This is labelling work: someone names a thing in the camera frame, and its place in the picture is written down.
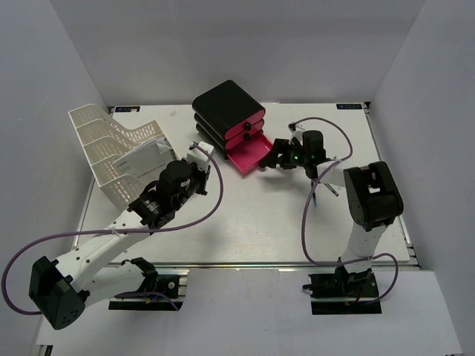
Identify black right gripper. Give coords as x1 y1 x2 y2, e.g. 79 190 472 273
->
261 138 311 169

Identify white Canon safety booklet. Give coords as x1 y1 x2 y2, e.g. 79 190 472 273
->
112 136 178 184

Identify black pink drawer organizer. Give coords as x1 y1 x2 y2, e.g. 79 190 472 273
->
191 79 272 176

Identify purple capped clear pen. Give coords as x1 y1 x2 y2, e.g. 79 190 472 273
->
324 184 339 197

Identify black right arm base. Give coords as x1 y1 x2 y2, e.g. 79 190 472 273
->
302 266 382 315

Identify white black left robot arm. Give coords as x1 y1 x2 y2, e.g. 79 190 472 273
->
28 154 213 330

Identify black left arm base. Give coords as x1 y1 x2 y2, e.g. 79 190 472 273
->
108 257 187 312

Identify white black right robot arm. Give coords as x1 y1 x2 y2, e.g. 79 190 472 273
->
259 131 404 296

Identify white perforated file tray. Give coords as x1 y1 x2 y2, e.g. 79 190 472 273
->
68 104 178 211

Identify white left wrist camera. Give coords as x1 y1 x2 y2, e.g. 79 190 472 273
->
186 141 214 173

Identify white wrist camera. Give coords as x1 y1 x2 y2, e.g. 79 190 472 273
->
288 122 305 144
186 141 214 173

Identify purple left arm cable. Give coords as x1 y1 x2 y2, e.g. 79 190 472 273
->
1 142 226 316

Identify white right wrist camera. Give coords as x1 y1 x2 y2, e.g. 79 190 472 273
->
288 122 305 144

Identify aluminium table edge rail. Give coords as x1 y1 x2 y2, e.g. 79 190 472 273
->
105 257 422 271

